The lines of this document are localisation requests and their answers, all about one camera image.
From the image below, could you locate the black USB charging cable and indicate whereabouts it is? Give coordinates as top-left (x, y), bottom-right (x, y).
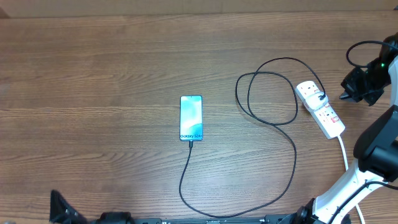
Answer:
top-left (178, 57), bottom-right (327, 219)

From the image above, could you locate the blue Galaxy smartphone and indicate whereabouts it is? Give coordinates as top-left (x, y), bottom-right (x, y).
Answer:
top-left (180, 95), bottom-right (203, 141)

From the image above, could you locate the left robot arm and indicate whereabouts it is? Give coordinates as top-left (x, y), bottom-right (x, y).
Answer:
top-left (49, 190), bottom-right (134, 224)

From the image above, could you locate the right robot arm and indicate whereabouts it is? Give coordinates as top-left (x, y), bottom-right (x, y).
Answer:
top-left (281, 35), bottom-right (397, 223)

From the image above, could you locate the white USB charger plug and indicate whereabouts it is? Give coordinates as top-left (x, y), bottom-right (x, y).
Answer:
top-left (305, 92), bottom-right (328, 112)

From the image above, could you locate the white power strip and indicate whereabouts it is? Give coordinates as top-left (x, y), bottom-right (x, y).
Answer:
top-left (295, 81), bottom-right (345, 139)

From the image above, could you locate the white power strip cord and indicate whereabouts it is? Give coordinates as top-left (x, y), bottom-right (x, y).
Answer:
top-left (337, 134), bottom-right (366, 224)

